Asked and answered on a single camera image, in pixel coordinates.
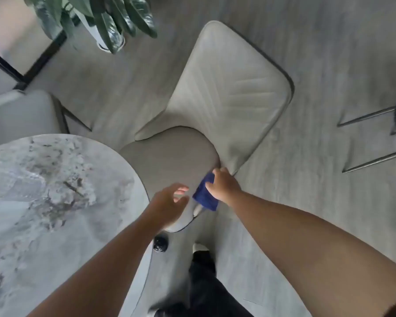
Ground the person's left hand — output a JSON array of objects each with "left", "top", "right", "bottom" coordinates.
[{"left": 145, "top": 183, "right": 190, "bottom": 229}]

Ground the person's right hand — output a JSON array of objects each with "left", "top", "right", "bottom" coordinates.
[{"left": 205, "top": 168, "right": 243, "bottom": 206}]

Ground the blue cleaning cloth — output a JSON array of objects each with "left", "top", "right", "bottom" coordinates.
[{"left": 192, "top": 172, "right": 220, "bottom": 212}]

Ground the person's left forearm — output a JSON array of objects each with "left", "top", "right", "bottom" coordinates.
[{"left": 26, "top": 208, "right": 172, "bottom": 317}]

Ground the person's right forearm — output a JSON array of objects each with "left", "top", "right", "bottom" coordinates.
[{"left": 227, "top": 191, "right": 396, "bottom": 317}]

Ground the person's black trouser leg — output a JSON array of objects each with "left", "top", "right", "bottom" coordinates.
[{"left": 154, "top": 251, "right": 255, "bottom": 317}]

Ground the beige upholstered dining chair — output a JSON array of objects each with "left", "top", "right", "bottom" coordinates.
[{"left": 119, "top": 20, "right": 295, "bottom": 233}]

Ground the grey upholstered chair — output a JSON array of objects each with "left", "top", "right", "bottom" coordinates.
[{"left": 0, "top": 90, "right": 93, "bottom": 151}]

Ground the white plant pot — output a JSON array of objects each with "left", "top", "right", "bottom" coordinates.
[{"left": 73, "top": 10, "right": 126, "bottom": 54}]

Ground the green leafy potted plant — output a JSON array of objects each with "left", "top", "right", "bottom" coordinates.
[{"left": 23, "top": 0, "right": 158, "bottom": 55}]

